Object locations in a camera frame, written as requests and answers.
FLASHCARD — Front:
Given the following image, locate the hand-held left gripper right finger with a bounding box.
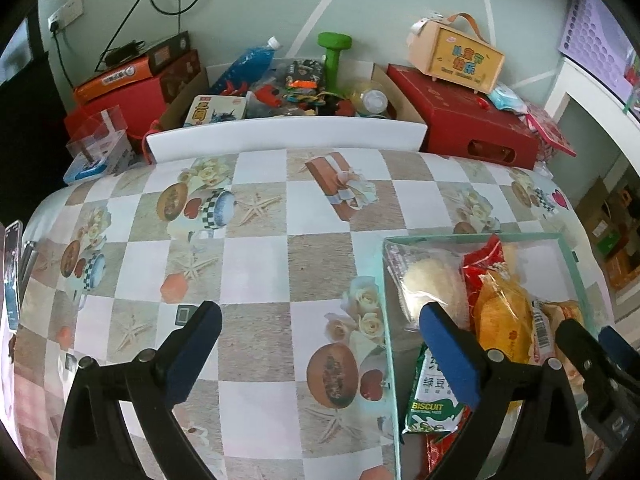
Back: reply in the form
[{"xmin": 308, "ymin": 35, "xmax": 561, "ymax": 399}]
[{"xmin": 419, "ymin": 302, "xmax": 587, "ymax": 480}]

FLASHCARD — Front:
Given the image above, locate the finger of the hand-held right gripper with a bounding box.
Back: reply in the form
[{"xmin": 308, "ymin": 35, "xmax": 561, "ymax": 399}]
[
  {"xmin": 599, "ymin": 326, "xmax": 640, "ymax": 386},
  {"xmin": 556, "ymin": 318, "xmax": 634, "ymax": 414}
]

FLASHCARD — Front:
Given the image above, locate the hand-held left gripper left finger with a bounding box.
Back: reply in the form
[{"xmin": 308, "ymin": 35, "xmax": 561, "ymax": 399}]
[{"xmin": 55, "ymin": 301, "xmax": 223, "ymax": 480}]

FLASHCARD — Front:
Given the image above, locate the orange snack packet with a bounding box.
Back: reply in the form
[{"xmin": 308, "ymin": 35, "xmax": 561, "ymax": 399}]
[{"xmin": 532, "ymin": 299, "xmax": 586, "ymax": 362}]

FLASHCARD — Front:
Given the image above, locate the green biscuit packet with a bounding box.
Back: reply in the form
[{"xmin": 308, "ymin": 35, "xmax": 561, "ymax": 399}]
[{"xmin": 402, "ymin": 342, "xmax": 476, "ymax": 436}]

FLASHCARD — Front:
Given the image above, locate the yellow chips packet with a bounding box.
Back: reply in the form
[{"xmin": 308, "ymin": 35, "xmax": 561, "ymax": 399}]
[{"xmin": 472, "ymin": 244, "xmax": 546, "ymax": 367}]

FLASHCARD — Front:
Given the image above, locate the white round cake packet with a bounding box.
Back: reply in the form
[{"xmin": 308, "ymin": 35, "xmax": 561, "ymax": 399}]
[{"xmin": 387, "ymin": 239, "xmax": 471, "ymax": 332}]

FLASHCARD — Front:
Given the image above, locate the small red snack packet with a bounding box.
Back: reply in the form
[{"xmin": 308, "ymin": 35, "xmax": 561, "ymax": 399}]
[{"xmin": 459, "ymin": 233, "xmax": 516, "ymax": 332}]

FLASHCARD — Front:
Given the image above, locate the large red snack packet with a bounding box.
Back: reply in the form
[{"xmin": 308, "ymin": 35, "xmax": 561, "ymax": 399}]
[{"xmin": 424, "ymin": 404, "xmax": 471, "ymax": 480}]

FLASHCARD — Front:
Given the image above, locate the checked printed tablecloth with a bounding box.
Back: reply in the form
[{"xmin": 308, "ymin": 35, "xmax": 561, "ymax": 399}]
[{"xmin": 10, "ymin": 147, "xmax": 617, "ymax": 480}]

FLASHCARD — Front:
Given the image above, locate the smartphone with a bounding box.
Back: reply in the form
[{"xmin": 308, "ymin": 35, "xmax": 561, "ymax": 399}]
[{"xmin": 3, "ymin": 219, "xmax": 26, "ymax": 332}]

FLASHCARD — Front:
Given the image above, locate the clear lidded container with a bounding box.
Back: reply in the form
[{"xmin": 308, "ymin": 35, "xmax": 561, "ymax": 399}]
[{"xmin": 63, "ymin": 132, "xmax": 139, "ymax": 184}]

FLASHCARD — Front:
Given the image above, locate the red patterned gift bag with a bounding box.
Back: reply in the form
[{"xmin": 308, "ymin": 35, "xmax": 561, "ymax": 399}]
[{"xmin": 519, "ymin": 102, "xmax": 576, "ymax": 162}]

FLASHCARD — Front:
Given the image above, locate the red gift box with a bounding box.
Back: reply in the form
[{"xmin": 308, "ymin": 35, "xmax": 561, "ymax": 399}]
[{"xmin": 387, "ymin": 63, "xmax": 541, "ymax": 169}]

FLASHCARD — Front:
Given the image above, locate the white shelf unit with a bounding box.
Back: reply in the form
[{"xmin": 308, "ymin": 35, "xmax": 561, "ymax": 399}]
[{"xmin": 542, "ymin": 57, "xmax": 640, "ymax": 172}]

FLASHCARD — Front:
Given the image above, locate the white foam board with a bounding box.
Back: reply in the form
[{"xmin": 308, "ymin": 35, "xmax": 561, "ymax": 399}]
[{"xmin": 144, "ymin": 115, "xmax": 429, "ymax": 164}]

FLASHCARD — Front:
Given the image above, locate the clear plastic box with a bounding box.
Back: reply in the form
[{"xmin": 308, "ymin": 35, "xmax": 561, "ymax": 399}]
[{"xmin": 66, "ymin": 105, "xmax": 129, "ymax": 159}]

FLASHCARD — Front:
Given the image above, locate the white card game box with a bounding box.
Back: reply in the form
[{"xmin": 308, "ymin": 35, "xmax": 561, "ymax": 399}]
[{"xmin": 182, "ymin": 94, "xmax": 249, "ymax": 129}]

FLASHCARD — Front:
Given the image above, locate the plain red box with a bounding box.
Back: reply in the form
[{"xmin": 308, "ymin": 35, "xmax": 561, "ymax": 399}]
[{"xmin": 63, "ymin": 72, "xmax": 169, "ymax": 149}]

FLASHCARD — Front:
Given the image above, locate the black cabinet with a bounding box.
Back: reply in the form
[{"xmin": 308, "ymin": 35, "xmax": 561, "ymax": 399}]
[{"xmin": 0, "ymin": 50, "xmax": 76, "ymax": 222}]

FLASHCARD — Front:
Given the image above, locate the blue wet wipes pack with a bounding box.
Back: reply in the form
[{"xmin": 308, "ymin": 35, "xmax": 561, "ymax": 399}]
[{"xmin": 487, "ymin": 84, "xmax": 529, "ymax": 111}]

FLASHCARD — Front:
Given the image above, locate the cardboard box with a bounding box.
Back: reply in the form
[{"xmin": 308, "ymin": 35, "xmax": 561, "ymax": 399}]
[{"xmin": 159, "ymin": 59, "xmax": 427, "ymax": 127}]

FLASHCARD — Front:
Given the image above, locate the clear plastic bottle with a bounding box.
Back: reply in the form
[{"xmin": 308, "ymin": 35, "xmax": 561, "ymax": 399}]
[{"xmin": 349, "ymin": 79, "xmax": 396, "ymax": 116}]

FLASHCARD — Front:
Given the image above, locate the brown chocolate box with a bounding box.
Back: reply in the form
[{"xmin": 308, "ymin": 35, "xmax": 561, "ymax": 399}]
[{"xmin": 159, "ymin": 49, "xmax": 204, "ymax": 104}]

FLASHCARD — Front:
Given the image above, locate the orange flat box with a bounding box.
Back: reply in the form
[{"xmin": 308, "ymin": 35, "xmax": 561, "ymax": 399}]
[{"xmin": 73, "ymin": 57, "xmax": 151, "ymax": 104}]

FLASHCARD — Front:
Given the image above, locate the pile of small toys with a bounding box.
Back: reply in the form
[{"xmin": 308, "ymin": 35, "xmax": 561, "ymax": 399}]
[{"xmin": 249, "ymin": 59, "xmax": 351, "ymax": 116}]

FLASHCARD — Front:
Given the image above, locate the blue plastic bottle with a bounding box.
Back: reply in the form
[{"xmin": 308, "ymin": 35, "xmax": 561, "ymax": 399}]
[{"xmin": 209, "ymin": 35, "xmax": 284, "ymax": 96}]

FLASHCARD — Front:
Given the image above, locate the tan carry box yellow label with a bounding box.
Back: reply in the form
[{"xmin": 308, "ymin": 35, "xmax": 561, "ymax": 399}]
[{"xmin": 407, "ymin": 12, "xmax": 505, "ymax": 94}]

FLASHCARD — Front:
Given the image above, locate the black flat box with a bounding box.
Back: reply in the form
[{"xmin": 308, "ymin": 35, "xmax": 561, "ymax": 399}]
[{"xmin": 144, "ymin": 31, "xmax": 191, "ymax": 74}]

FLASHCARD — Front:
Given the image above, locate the black power adapter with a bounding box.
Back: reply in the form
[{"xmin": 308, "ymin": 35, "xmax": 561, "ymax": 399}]
[{"xmin": 102, "ymin": 39, "xmax": 146, "ymax": 66}]

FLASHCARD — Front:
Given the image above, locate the purple perforated basket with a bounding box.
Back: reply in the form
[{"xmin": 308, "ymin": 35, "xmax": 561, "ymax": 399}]
[{"xmin": 557, "ymin": 0, "xmax": 636, "ymax": 96}]

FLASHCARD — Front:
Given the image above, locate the green dumbbell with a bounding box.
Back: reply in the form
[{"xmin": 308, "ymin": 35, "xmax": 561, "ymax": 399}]
[{"xmin": 317, "ymin": 32, "xmax": 354, "ymax": 94}]

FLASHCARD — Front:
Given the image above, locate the black monitor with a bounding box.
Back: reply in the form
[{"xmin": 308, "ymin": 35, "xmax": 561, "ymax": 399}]
[{"xmin": 0, "ymin": 17, "xmax": 42, "ymax": 84}]

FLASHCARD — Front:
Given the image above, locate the white wall socket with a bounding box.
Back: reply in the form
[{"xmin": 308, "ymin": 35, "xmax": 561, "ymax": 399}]
[{"xmin": 48, "ymin": 0, "xmax": 85, "ymax": 31}]

